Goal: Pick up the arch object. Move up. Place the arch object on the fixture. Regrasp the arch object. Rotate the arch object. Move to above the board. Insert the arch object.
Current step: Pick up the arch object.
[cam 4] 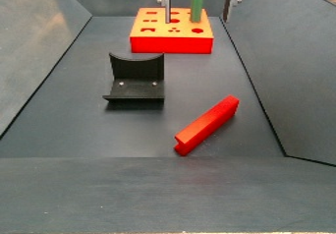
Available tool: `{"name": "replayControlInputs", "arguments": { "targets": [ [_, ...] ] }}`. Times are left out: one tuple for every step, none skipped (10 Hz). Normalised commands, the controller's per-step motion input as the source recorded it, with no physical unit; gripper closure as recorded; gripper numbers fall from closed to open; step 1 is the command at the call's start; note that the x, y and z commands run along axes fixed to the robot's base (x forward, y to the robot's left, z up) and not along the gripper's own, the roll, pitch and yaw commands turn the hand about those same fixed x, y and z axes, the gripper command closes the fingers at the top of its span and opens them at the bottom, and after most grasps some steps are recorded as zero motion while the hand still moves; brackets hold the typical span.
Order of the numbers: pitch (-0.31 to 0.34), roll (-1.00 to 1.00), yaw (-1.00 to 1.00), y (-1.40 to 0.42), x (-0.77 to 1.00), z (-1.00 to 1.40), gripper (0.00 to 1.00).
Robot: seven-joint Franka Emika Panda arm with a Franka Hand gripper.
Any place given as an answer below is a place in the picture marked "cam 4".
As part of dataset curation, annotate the red block with shaped holes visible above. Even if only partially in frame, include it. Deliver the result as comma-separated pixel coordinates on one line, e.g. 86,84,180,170
128,8,213,54

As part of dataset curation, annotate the green star-shaped peg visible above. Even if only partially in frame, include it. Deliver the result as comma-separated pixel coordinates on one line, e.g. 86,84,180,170
190,0,204,23

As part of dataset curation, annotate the red arch-shaped bar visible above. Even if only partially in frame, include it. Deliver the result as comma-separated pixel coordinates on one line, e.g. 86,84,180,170
174,95,238,156

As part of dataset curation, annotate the black curved fixture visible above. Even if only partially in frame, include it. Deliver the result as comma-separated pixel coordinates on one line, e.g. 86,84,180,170
104,54,165,101

